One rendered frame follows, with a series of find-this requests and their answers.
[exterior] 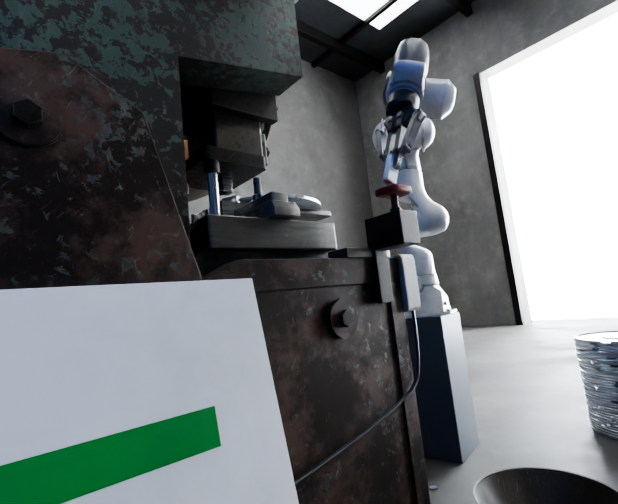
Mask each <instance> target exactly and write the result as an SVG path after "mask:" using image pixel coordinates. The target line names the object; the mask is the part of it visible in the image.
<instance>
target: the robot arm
mask: <svg viewBox="0 0 618 504"><path fill-rule="evenodd" d="M428 65H429V49H428V45H427V43H426V42H425V41H423V40H422V39H421V38H412V37H411V38H408V39H404V40H403V41H402V42H401V43H400V45H399V46H398V49H397V51H396V53H395V56H394V59H393V63H392V67H391V71H389V73H388V74H387V75H386V80H385V86H384V90H383V104H384V106H385V114H386V116H387V118H386V120H384V121H383V119H381V122H380V123H379V124H377V126H376V127H375V129H374V132H373V136H372V139H373V144H374V146H375V148H376V150H377V151H378V157H379V158H380V159H381V160H382V161H383V162H384V165H383V170H384V175H383V180H382V181H383V182H385V183H386V184H387V185H389V184H392V183H393V184H402V185H407V186H410V187H411V189H412V193H411V194H409V195H406V196H403V197H400V198H398V200H399V201H401V202H405V203H409V204H411V208H409V209H406V210H410V211H416V214H417V221H418V227H419V234H420V238H421V237H427V236H433V235H436V234H438V233H441V232H443V231H445V230H446V228H447V226H448V224H449V215H448V212H447V211H446V210H445V208H444V207H442V206H441V205H439V204H437V203H435V202H433V201H432V200H431V199H430V198H429V197H428V195H427V194H426V192H425V189H424V184H423V177H422V172H421V167H420V162H419V157H418V153H419V150H420V149H421V148H422V151H423V152H425V149H426V148H427V147H428V146H429V145H430V144H431V143H432V142H433V139H434V136H435V128H434V125H433V123H432V121H431V120H430V119H429V118H435V119H440V120H442V119H443V118H444V117H445V116H447V115H448V114H449V113H450V112H451V111H452V109H453V106H454V103H455V97H456V88H455V86H454V85H453V84H452V82H451V81H450V80H449V79H435V78H426V75H427V73H428ZM426 117H428V118H426ZM395 250H396V251H397V253H398V254H411V255H412V256H413V257H414V262H415V269H416V276H417V283H418V290H419V297H420V304H421V307H420V309H419V310H417V311H415V316H416V317H425V316H435V315H444V314H452V313H454V312H456V311H457V309H451V307H450V305H449V300H448V296H447V295H446V294H445V292H444V291H443V290H442V289H441V287H440V286H439V285H438V284H439V281H438V278H437V275H436V273H435V267H434V262H433V256H432V254H431V252H430V251H429V250H427V249H425V248H422V247H419V246H416V245H411V246H407V247H402V248H398V249H395Z"/></svg>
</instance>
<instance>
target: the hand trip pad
mask: <svg viewBox="0 0 618 504"><path fill-rule="evenodd" d="M411 193H412V189H411V187H410V186H407V185H402V184H393V183H392V184H389V185H387V186H384V187H381V188H379V189H376V191H375V196H376V197H377V198H383V199H390V200H391V207H392V208H394V207H399V201H398V198H400V197H403V196H406V195H409V194H411Z"/></svg>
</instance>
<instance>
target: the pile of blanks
mask: <svg viewBox="0 0 618 504"><path fill-rule="evenodd" d="M574 342H575V349H576V354H577V357H578V365H579V367H580V368H579V369H580V374H581V380H582V382H583V383H582V384H583V387H584V393H585V400H586V403H587V411H588V416H589V419H590V425H591V427H592V429H593V430H595V431H596V432H598V433H600V434H602V435H605V436H607V437H610V438H614V439H618V344H608V343H605V344H601V343H587V342H580V341H576V340H574Z"/></svg>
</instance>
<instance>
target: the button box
mask: <svg viewBox="0 0 618 504"><path fill-rule="evenodd" d="M389 258H397V262H398V269H399V276H400V283H401V291H402V298H403V305H404V312H411V313H412V319H413V327H414V335H415V345H416V366H417V368H416V379H415V381H414V382H413V384H412V386H411V388H410V390H409V391H408V392H407V393H406V394H405V395H404V396H403V397H402V398H401V399H400V400H399V401H398V402H397V403H396V404H395V405H394V407H392V408H391V409H390V410H389V411H388V412H386V413H385V414H384V415H383V416H382V417H380V418H379V419H378V420H377V421H375V422H374V423H373V424H372V425H371V426H369V427H368V428H367V429H366V430H365V431H363V432H362V433H360V434H359V435H358V436H356V437H355V438H354V439H352V440H351V441H349V442H348V443H347V444H345V445H344V446H343V447H341V448H340V449H338V450H337V451H336V452H334V453H333V454H331V455H330V456H329V457H327V458H326V459H325V460H323V461H322V462H320V463H319V464H318V465H316V466H315V467H313V468H312V469H311V470H309V471H308V472H306V473H305V474H303V475H302V476H300V477H299V478H297V479H296V480H295V481H294V483H295V487H296V486H297V485H298V484H300V483H301V482H303V481H304V480H305V479H307V478H308V477H310V476H311V475H313V474H314V473H315V472H317V471H318V470H320V469H321V468H322V467H324V466H325V465H326V464H328V463H329V462H330V461H332V460H333V459H334V458H336V457H337V456H339V455H340V454H341V453H343V452H344V451H345V450H347V449H348V448H349V447H351V446H352V445H353V444H355V443H356V442H357V441H359V440H360V439H361V438H363V437H364V436H366V435H367V434H368V433H369V432H370V431H372V430H373V429H374V428H375V427H376V426H378V425H379V424H380V423H381V422H382V421H384V420H385V419H386V418H387V417H388V416H390V415H391V414H392V413H393V412H394V411H395V410H396V409H397V408H398V407H399V406H400V405H401V404H402V403H403V402H404V401H405V400H406V399H407V398H408V397H409V396H410V395H411V394H412V392H413V390H414V388H415V387H416V385H417V383H418V381H419V377H420V352H419V340H418V331H417V323H416V316H415V311H417V310H419V309H420V307H421V304H420V297H419V290H418V283H417V276H416V269H415V262H414V257H413V256H412V255H411V254H397V255H392V256H390V257H389Z"/></svg>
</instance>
